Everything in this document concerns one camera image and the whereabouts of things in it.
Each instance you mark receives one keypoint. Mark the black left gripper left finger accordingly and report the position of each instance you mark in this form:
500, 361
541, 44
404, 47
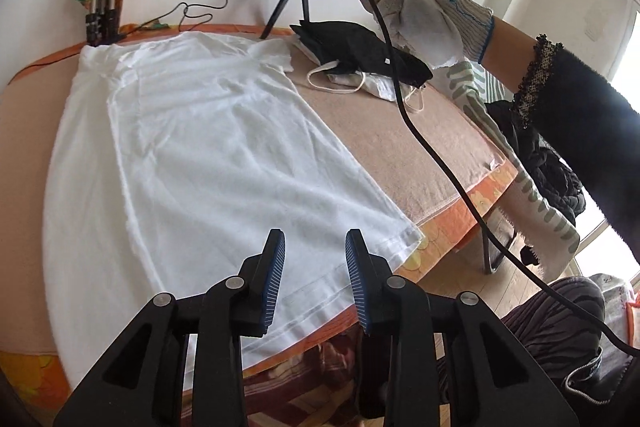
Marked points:
138, 381

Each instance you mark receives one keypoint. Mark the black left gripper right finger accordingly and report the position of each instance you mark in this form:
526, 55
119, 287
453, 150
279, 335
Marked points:
419, 351

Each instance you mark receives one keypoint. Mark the white t-shirt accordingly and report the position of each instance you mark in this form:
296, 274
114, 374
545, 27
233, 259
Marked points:
173, 161

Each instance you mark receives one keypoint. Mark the right forearm black fuzzy sleeve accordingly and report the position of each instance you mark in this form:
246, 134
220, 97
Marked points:
576, 110

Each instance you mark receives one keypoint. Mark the black clothes pile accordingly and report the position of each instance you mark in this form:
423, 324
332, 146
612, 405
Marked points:
554, 180

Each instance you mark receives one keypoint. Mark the right hand in grey glove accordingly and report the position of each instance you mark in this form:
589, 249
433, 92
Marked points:
440, 32

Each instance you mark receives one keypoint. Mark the folded black garment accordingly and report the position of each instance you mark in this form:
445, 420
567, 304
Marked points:
347, 47

